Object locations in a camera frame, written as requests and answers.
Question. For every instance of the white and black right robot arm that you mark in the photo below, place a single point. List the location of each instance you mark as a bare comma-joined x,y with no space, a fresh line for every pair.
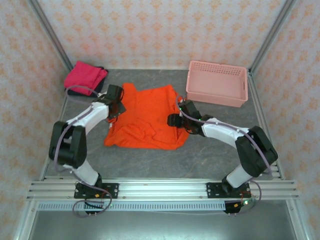
255,150

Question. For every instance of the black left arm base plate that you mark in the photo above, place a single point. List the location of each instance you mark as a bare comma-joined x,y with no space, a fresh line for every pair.
112,190

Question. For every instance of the folded pink t-shirt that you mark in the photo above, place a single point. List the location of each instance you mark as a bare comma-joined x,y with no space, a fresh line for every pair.
82,75

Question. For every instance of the folded navy t-shirt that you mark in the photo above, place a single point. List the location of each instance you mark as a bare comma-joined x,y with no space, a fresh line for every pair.
100,83

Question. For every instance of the aluminium table side rail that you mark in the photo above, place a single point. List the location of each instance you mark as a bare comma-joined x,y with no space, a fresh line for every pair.
265,120
53,140

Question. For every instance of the orange t-shirt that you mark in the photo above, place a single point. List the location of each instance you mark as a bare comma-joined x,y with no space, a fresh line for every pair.
145,117

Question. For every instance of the pink plastic basket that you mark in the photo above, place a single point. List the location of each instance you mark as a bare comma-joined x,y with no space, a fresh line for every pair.
215,86

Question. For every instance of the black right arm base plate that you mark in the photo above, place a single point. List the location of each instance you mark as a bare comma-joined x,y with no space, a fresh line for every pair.
212,190

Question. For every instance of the aluminium mounting rail beam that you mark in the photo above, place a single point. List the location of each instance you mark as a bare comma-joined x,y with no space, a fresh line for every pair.
162,190

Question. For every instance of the aluminium frame post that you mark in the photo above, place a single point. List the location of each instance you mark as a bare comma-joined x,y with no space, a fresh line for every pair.
51,35
273,35

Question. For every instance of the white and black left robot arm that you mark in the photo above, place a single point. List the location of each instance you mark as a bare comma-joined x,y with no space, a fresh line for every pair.
67,146

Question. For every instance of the grey metal lower panel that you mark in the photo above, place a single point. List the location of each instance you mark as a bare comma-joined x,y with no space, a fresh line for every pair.
162,226

